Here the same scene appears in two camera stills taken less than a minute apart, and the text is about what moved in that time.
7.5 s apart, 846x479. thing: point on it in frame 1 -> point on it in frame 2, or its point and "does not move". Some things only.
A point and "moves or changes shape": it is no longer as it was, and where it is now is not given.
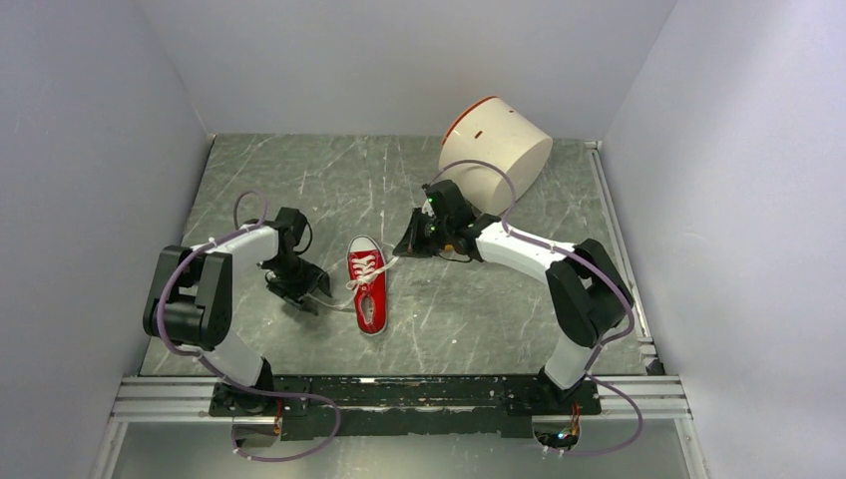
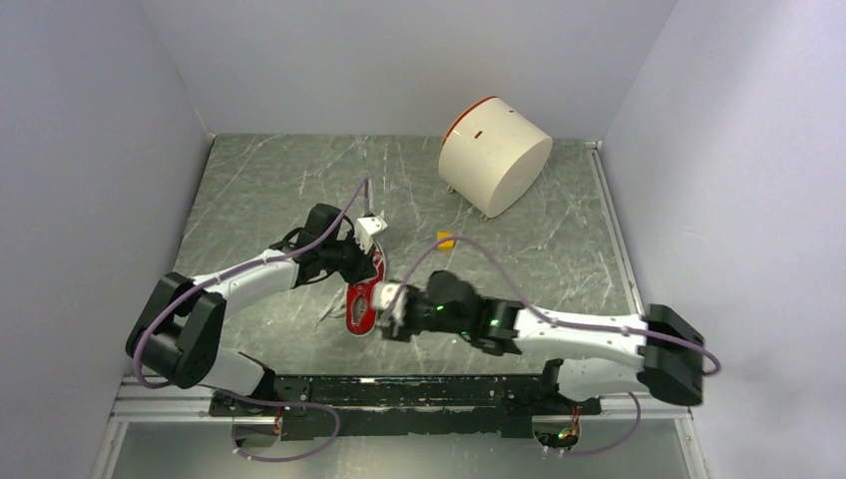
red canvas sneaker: [367, 265] moves or changes shape
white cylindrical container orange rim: [492, 131] does not move
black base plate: [457, 406] does not move
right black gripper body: [438, 230] -> [422, 316]
